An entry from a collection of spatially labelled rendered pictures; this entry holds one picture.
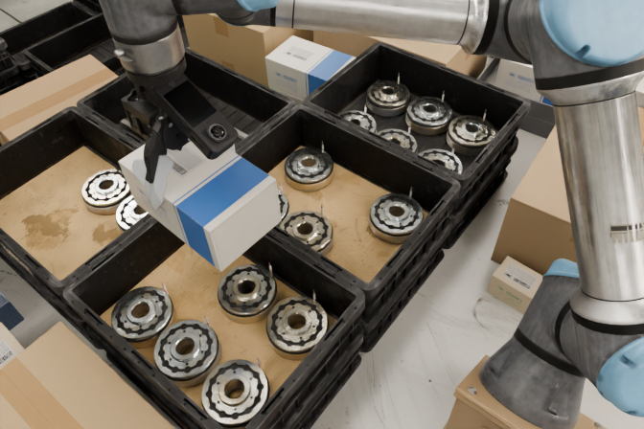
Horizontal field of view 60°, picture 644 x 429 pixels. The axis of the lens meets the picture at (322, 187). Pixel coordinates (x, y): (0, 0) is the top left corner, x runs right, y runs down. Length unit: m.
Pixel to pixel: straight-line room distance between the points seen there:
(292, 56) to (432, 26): 0.74
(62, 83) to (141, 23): 0.93
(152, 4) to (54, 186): 0.76
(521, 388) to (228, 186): 0.51
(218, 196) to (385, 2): 0.33
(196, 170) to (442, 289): 0.60
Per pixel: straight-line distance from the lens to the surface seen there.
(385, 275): 0.91
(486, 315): 1.16
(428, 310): 1.15
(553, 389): 0.90
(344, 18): 0.73
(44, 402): 0.99
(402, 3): 0.74
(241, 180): 0.77
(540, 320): 0.89
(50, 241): 1.21
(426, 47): 1.44
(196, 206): 0.75
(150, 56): 0.66
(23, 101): 1.54
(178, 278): 1.06
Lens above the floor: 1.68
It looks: 47 degrees down
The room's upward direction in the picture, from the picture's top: 3 degrees counter-clockwise
